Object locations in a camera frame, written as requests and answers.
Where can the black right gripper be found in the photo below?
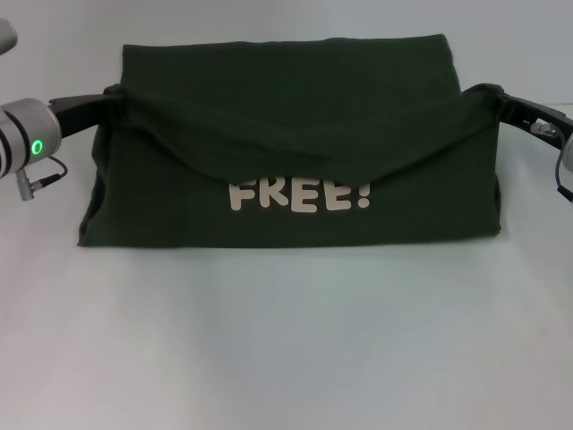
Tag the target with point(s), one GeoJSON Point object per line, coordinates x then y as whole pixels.
{"type": "Point", "coordinates": [532, 112]}

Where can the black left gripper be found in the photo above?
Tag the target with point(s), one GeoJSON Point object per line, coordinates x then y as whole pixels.
{"type": "Point", "coordinates": [76, 112]}

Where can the dark green shirt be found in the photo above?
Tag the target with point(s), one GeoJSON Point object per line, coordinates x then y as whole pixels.
{"type": "Point", "coordinates": [291, 134]}

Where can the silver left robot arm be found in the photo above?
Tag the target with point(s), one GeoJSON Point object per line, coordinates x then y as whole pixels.
{"type": "Point", "coordinates": [27, 130]}

